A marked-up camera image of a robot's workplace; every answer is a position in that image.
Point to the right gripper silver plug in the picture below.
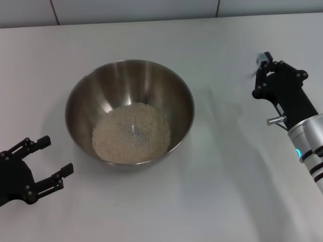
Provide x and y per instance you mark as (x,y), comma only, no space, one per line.
(275,120)

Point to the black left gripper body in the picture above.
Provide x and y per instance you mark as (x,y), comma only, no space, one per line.
(15,179)

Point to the large stainless steel bowl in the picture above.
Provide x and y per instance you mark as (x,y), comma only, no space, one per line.
(83,100)

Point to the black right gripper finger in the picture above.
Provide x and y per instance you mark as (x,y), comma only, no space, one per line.
(263,71)
(290,69)

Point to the white rice grains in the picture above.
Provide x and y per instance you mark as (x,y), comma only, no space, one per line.
(118,136)

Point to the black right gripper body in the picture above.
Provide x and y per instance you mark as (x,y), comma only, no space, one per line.
(287,95)

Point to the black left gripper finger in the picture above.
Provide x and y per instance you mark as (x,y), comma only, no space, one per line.
(66,170)
(44,141)

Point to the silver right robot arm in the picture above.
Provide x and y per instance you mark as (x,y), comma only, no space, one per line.
(308,141)

